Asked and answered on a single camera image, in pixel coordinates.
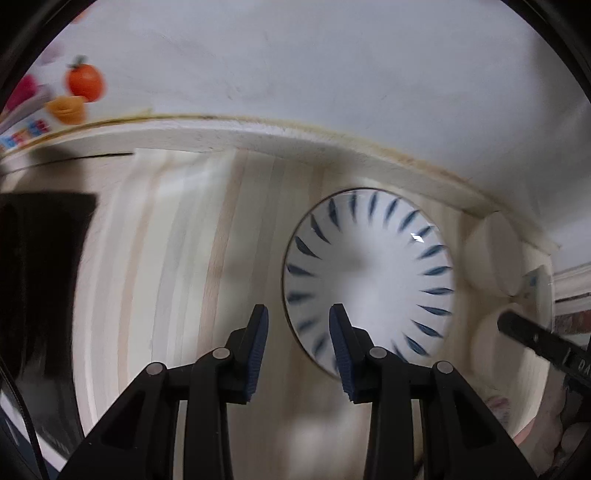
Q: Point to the yellow-orange toy food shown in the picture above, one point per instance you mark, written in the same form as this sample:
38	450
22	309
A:
67	110

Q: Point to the white plate blue petal pattern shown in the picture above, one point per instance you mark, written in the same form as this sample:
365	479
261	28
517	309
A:
378	277

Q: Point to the striped tablecloth with cat print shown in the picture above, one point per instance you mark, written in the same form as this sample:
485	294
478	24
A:
184	277

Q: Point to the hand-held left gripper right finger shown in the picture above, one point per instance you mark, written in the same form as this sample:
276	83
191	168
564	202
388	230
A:
341	355

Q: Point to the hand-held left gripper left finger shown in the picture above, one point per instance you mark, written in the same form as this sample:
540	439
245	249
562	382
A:
258	350

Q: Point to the person's right hand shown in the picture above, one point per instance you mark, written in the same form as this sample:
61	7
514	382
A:
575	434

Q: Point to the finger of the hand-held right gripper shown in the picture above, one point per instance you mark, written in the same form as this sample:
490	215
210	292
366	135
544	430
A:
545	341

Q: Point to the black cooktop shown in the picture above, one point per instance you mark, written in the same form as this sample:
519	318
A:
37	277

